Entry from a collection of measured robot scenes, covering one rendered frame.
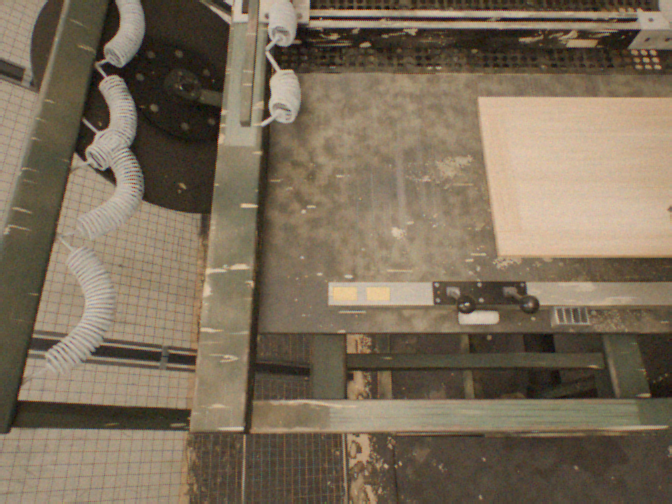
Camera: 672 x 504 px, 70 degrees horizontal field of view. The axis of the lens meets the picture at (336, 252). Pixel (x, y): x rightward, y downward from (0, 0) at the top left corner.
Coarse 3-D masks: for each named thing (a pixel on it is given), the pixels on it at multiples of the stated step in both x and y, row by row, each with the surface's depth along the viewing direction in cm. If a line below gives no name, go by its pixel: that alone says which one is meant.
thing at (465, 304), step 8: (448, 288) 101; (456, 288) 101; (448, 296) 101; (456, 296) 97; (464, 296) 90; (456, 304) 91; (464, 304) 89; (472, 304) 89; (464, 312) 90; (472, 312) 90
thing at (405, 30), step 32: (288, 0) 120; (320, 32) 127; (352, 32) 127; (384, 32) 127; (416, 32) 127; (448, 32) 127; (480, 32) 127; (512, 32) 127; (544, 32) 127; (576, 32) 127; (608, 32) 128; (640, 32) 127
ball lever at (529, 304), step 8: (504, 288) 101; (512, 288) 101; (504, 296) 101; (512, 296) 98; (520, 296) 96; (528, 296) 90; (520, 304) 91; (528, 304) 90; (536, 304) 90; (528, 312) 90
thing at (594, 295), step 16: (400, 288) 103; (416, 288) 103; (528, 288) 103; (544, 288) 103; (560, 288) 103; (576, 288) 103; (592, 288) 103; (608, 288) 103; (624, 288) 103; (640, 288) 103; (656, 288) 103; (336, 304) 101; (352, 304) 101; (368, 304) 101; (384, 304) 101; (400, 304) 101; (416, 304) 101; (432, 304) 101; (544, 304) 102; (560, 304) 102; (576, 304) 102; (592, 304) 102; (608, 304) 102; (624, 304) 102; (640, 304) 102; (656, 304) 102
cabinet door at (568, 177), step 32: (480, 128) 122; (512, 128) 121; (544, 128) 121; (576, 128) 121; (608, 128) 121; (640, 128) 122; (512, 160) 118; (544, 160) 118; (576, 160) 118; (608, 160) 118; (640, 160) 118; (512, 192) 114; (544, 192) 114; (576, 192) 115; (608, 192) 115; (640, 192) 115; (512, 224) 111; (544, 224) 111; (576, 224) 111; (608, 224) 112; (640, 224) 112; (512, 256) 109; (544, 256) 109; (576, 256) 109; (608, 256) 109; (640, 256) 109
